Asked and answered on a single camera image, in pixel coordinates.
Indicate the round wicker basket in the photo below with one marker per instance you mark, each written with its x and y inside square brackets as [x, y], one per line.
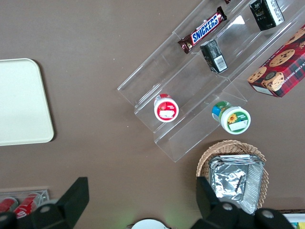
[238, 146]

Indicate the green lidded sunflower cup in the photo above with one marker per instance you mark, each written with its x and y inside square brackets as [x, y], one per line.
[234, 119]

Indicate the white round dish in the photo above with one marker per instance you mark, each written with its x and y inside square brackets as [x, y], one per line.
[149, 224]

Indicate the clear acrylic can holder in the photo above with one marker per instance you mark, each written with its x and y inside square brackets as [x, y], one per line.
[44, 194]

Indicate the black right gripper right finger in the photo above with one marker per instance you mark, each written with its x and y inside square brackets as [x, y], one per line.
[209, 210]

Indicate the red lidded yogurt cup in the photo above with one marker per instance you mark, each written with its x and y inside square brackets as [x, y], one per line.
[166, 110]

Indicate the foil wrapped sandwich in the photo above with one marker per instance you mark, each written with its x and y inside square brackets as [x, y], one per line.
[228, 179]

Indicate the white colourful box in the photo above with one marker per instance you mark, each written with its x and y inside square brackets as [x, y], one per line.
[296, 220]

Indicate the tall black and white carton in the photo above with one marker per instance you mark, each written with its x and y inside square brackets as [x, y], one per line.
[264, 14]

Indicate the small black carton with barcode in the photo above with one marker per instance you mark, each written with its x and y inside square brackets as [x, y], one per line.
[213, 56]

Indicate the red tartan cookie box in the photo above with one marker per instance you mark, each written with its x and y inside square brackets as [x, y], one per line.
[281, 69]

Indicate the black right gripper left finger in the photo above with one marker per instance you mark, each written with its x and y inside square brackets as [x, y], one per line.
[68, 205]

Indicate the dark red candy bar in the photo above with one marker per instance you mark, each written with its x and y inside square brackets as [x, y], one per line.
[227, 1]

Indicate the red cola can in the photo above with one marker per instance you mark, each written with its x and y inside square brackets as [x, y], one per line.
[26, 205]
[7, 204]

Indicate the cream plastic tray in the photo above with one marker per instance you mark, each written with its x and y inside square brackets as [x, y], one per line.
[21, 102]

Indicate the brown Snickers chocolate bar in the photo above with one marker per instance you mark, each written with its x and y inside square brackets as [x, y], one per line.
[205, 29]

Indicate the clear acrylic stepped display shelf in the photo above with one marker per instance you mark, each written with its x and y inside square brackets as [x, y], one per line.
[190, 95]

